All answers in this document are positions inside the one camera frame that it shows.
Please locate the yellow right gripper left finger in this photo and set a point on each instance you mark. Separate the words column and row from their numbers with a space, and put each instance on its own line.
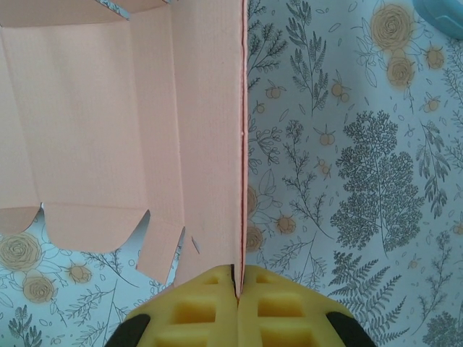
column 166, row 325

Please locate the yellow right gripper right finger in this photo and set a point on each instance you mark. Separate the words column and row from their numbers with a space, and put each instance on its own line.
column 307, row 325

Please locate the floral patterned table cover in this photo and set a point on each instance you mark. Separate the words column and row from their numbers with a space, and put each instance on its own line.
column 361, row 217

